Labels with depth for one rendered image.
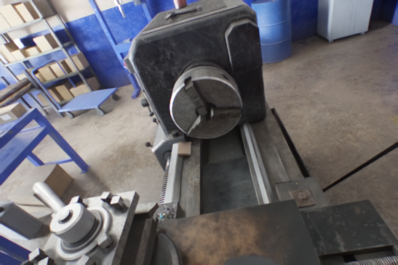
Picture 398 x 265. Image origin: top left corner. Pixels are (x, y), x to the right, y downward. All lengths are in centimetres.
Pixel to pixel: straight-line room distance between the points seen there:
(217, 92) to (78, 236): 51
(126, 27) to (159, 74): 353
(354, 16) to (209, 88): 381
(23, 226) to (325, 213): 240
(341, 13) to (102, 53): 415
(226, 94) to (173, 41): 30
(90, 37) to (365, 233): 459
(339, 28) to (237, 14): 352
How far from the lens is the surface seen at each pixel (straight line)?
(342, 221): 69
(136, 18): 432
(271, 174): 81
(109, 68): 477
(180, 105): 72
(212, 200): 91
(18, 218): 255
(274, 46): 369
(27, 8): 464
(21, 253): 235
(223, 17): 83
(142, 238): 52
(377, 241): 68
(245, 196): 89
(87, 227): 47
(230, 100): 71
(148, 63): 89
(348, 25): 434
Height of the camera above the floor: 147
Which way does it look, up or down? 38 degrees down
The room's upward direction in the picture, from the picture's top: 18 degrees counter-clockwise
